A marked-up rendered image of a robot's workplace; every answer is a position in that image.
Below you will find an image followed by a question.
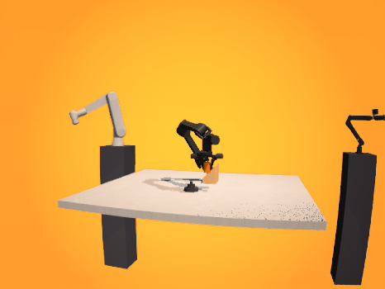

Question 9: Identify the orange knob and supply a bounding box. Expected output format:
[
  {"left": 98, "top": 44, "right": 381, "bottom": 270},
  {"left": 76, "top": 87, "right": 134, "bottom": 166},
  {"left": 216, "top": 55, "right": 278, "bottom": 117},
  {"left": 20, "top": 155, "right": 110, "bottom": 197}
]
[{"left": 204, "top": 162, "right": 211, "bottom": 173}]

